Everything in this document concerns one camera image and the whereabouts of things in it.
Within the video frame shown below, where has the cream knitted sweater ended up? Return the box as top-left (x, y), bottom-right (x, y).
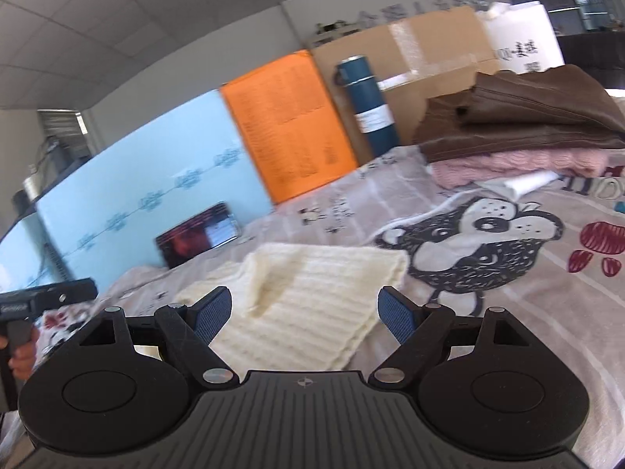
top-left (176, 243), bottom-right (409, 375)

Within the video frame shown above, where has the person's left hand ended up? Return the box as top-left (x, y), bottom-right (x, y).
top-left (9, 326), bottom-right (39, 381)

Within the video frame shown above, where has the light blue foam board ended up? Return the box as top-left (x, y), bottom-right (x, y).
top-left (1, 90), bottom-right (272, 291)

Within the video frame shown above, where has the cartoon printed bed sheet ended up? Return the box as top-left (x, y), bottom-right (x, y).
top-left (38, 147), bottom-right (624, 468)

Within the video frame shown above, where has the pink knitted garment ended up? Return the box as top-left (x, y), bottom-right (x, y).
top-left (427, 148), bottom-right (612, 188)

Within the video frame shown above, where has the dark blue thermos bottle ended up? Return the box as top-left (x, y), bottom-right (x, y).
top-left (335, 55), bottom-right (399, 157)

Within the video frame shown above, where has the orange printed board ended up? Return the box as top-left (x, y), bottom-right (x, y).
top-left (220, 50), bottom-right (358, 204)

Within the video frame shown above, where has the brown folded jacket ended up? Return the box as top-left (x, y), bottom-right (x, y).
top-left (412, 64), bottom-right (624, 162)

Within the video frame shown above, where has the large cardboard box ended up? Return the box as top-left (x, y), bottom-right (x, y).
top-left (311, 6), bottom-right (501, 164)

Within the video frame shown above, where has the black sofa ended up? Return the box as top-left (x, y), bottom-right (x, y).
top-left (557, 32), bottom-right (625, 89)

